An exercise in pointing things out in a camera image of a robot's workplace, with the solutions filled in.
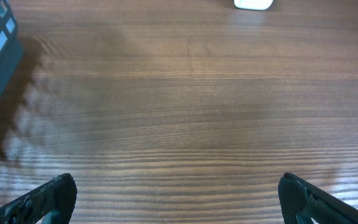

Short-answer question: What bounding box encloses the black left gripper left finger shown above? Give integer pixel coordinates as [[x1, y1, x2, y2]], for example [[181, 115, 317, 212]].
[[0, 173, 77, 224]]

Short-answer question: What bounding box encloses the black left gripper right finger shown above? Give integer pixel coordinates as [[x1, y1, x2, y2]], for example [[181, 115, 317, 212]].
[[278, 172, 358, 224]]

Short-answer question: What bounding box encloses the white barcode scanner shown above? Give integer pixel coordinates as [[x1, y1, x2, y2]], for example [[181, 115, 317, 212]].
[[234, 0, 273, 11]]

